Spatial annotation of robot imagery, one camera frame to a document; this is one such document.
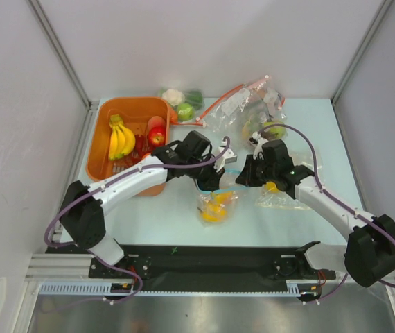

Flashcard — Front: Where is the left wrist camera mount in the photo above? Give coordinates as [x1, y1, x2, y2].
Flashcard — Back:
[214, 138, 237, 172]

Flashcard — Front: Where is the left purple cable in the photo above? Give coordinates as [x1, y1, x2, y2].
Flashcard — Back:
[44, 136, 231, 306]

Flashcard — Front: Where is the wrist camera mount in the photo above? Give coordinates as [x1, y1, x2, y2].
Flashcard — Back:
[214, 138, 237, 172]
[249, 132, 268, 160]

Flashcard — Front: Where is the fake green apple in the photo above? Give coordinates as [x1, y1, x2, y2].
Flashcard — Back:
[176, 102, 195, 122]

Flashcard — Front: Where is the fake red apple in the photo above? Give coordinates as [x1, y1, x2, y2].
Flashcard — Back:
[147, 126, 166, 147]

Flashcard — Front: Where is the fake green pear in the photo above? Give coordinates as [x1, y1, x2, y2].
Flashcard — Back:
[262, 121, 286, 140]

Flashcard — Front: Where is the yellow fake banana bunch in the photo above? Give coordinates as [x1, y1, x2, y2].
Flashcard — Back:
[108, 114, 136, 161]

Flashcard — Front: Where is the fake peach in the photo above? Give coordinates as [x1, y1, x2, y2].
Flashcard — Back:
[147, 116, 166, 131]

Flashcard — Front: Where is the blue zip clear bag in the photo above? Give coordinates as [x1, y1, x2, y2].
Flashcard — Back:
[194, 169, 249, 226]

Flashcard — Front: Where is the fake white cauliflower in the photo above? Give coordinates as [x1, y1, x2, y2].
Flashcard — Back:
[161, 89, 185, 107]

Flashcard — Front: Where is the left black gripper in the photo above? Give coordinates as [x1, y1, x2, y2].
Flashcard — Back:
[184, 155, 225, 194]

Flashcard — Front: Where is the red zip bag of food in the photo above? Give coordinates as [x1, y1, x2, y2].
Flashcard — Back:
[199, 75, 286, 148]

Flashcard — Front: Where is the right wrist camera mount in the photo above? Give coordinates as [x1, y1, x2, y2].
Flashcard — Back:
[249, 132, 268, 160]

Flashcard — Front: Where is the clear bag with pear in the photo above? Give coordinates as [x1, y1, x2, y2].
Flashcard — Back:
[254, 149, 314, 210]

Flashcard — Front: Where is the purple cable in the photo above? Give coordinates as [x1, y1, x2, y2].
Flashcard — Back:
[258, 123, 395, 306]
[44, 136, 231, 306]

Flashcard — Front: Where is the fake orange mango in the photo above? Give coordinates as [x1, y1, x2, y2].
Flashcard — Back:
[212, 192, 233, 205]

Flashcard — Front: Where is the bag with cauliflower and apple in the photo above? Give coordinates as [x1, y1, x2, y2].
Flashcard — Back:
[157, 88, 204, 126]

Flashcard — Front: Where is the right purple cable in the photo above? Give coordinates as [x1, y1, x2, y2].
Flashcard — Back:
[258, 123, 395, 306]

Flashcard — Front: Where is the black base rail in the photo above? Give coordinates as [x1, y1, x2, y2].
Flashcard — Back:
[44, 242, 349, 292]

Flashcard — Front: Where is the fake yellow pepper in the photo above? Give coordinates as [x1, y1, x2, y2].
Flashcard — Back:
[265, 182, 279, 193]

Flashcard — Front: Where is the fake yellow lemon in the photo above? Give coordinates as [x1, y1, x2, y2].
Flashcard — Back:
[200, 204, 227, 223]

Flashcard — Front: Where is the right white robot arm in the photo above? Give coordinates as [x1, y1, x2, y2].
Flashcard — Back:
[236, 138, 395, 287]

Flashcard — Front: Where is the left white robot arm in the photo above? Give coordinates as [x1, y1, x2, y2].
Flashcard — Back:
[56, 130, 230, 278]

